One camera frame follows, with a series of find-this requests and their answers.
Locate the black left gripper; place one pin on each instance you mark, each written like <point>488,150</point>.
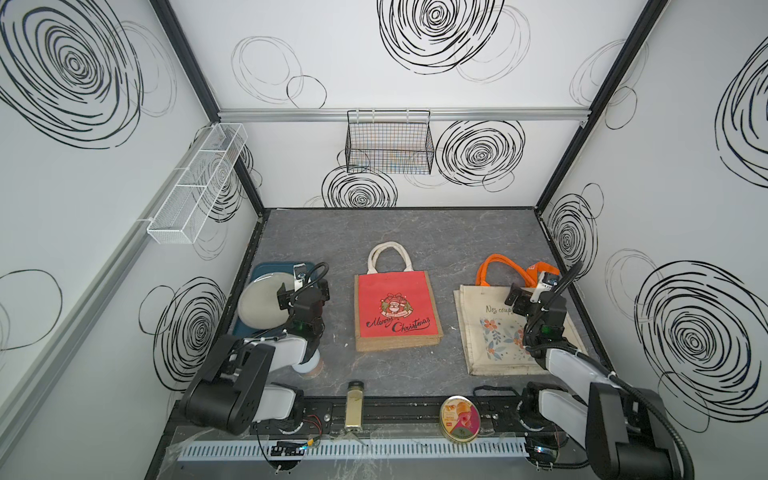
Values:
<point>286,301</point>

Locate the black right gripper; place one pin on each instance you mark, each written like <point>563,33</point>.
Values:
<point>523,299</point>

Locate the beige floral canvas tote bag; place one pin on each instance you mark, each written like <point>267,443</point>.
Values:
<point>497,342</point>

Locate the red jute Christmas bag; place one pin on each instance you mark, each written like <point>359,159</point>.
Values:
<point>394,310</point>

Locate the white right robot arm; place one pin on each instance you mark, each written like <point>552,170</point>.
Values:
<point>623,430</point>

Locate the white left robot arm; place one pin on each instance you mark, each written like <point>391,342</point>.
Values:
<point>230,392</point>

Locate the grey round plate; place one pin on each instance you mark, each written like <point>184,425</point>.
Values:
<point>258,306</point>

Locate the white lidded jar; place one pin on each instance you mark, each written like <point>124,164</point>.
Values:
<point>310,368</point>

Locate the teal tray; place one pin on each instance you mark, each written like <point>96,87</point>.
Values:
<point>240,329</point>

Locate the glass spice bottle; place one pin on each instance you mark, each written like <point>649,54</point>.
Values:
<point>354,406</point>

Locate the round pink tin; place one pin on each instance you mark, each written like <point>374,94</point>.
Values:
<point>459,419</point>

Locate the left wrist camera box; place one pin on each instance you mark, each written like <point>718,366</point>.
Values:
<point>300,276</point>

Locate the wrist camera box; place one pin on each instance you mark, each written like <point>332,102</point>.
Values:
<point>300,276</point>
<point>547,282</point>

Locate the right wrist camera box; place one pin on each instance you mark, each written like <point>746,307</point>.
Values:
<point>547,282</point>

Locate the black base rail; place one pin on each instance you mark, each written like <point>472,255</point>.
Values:
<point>326,415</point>

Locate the white slotted cable duct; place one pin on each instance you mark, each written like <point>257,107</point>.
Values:
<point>374,449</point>

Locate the white wire wall shelf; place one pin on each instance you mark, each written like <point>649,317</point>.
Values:
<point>201,181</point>

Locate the black wire wall basket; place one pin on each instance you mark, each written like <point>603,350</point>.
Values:
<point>389,147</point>

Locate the aluminium wall rail back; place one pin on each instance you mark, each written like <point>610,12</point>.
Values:
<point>404,114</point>

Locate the aluminium wall rail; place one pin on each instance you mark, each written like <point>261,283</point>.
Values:
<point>404,114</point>
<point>44,373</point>

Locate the aluminium wall rail left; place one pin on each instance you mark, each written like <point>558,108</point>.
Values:
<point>44,373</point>

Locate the black corner frame post right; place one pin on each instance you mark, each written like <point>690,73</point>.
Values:
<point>644,25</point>

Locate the black corner frame post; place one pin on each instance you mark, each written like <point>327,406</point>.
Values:
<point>182,48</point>
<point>644,25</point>

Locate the black corner frame post left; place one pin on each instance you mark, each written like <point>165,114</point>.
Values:
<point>182,48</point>

